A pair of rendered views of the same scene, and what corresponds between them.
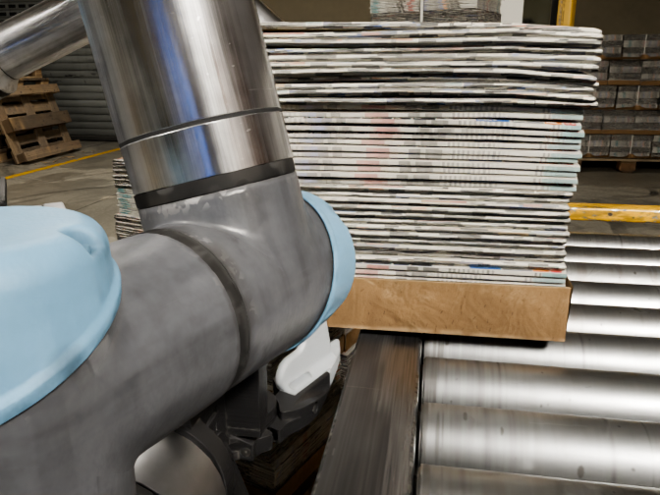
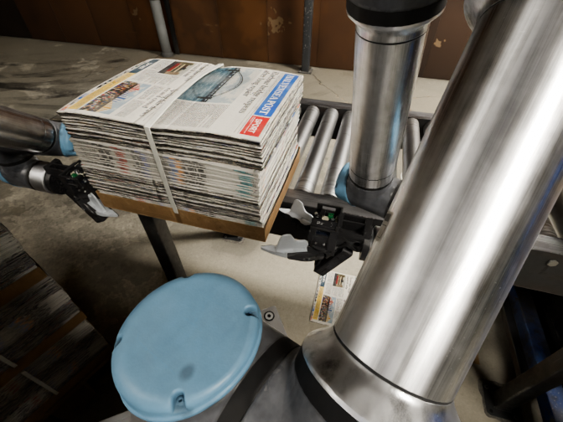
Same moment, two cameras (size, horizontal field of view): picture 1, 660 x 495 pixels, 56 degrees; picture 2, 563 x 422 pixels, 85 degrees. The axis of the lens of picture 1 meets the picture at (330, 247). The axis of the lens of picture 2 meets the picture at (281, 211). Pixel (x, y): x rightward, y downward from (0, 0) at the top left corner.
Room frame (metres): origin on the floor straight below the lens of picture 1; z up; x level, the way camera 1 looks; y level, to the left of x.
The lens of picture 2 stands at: (0.39, 0.49, 1.27)
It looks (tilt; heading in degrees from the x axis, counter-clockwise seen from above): 44 degrees down; 276
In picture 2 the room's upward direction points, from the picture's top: straight up
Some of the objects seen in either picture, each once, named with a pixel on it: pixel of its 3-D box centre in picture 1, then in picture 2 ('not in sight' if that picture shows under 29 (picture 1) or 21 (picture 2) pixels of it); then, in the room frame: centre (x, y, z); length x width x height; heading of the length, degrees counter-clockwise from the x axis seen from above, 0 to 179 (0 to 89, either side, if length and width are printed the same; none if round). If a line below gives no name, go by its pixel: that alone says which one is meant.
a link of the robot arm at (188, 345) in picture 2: not in sight; (204, 360); (0.47, 0.40, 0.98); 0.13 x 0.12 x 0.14; 151
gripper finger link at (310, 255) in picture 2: not in sight; (307, 249); (0.38, 0.10, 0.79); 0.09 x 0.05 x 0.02; 17
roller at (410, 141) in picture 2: not in sight; (411, 163); (0.11, -0.24, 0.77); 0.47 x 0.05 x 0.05; 80
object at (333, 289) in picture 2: not in sight; (355, 302); (0.13, -0.25, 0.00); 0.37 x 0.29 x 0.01; 170
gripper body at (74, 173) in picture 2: not in sight; (77, 181); (0.94, -0.03, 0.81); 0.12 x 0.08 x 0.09; 170
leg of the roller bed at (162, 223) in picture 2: not in sight; (173, 270); (0.85, -0.12, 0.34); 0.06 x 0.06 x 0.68; 80
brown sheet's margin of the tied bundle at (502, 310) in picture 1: (382, 271); (251, 182); (0.52, -0.05, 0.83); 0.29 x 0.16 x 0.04; 80
